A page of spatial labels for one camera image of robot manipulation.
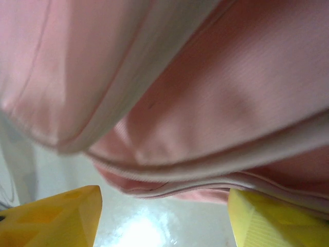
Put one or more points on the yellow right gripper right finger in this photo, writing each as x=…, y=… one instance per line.
x=277, y=223

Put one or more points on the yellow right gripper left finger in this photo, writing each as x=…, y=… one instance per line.
x=51, y=221

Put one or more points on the pink student backpack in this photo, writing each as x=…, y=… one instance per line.
x=180, y=90

